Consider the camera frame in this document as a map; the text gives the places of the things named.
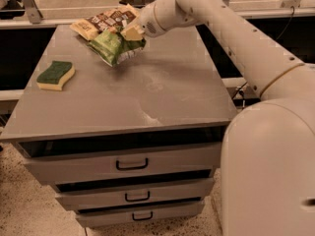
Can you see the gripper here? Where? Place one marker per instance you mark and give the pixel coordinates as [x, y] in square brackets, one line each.
[147, 23]

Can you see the brown and cream chip bag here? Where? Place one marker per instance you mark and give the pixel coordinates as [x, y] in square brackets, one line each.
[113, 20]

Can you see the grey drawer cabinet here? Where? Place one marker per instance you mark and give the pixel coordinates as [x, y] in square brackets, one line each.
[170, 94]

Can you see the grey drawer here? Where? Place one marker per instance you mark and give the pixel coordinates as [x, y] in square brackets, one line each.
[136, 195]
[140, 213]
[94, 166]

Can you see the green jalapeno chip bag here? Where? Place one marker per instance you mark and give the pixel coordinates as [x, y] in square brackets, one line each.
[113, 48]

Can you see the middle grey drawer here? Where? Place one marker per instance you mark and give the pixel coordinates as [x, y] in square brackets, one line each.
[136, 195]

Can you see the grey metal railing frame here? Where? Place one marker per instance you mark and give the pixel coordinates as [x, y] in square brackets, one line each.
[65, 10]

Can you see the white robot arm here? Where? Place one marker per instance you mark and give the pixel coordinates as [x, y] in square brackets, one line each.
[267, 164]

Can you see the bottom grey drawer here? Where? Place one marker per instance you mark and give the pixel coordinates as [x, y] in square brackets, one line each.
[140, 213]

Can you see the top grey drawer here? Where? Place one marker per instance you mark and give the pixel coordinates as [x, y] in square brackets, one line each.
[94, 166]

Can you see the green and yellow sponge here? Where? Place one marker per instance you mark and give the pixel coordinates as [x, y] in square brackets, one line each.
[56, 75]

